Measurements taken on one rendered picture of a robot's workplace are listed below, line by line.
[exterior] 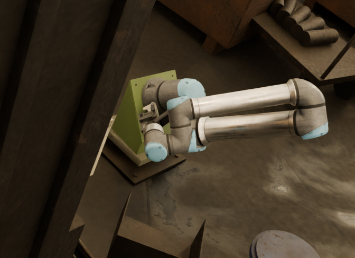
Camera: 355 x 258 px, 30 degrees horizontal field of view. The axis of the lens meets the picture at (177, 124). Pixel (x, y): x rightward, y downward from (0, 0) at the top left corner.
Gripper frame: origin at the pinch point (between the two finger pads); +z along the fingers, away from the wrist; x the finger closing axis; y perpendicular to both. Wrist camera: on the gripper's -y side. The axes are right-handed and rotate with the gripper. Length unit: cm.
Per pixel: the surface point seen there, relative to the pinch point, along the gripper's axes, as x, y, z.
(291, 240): 37, -40, -70
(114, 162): 27.5, 30.7, 3.4
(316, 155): 105, -69, 51
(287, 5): 56, -87, 150
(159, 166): 41.8, 12.1, 7.7
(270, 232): 31, -33, -68
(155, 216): 43, 17, -26
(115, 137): 18.1, 26.5, 10.1
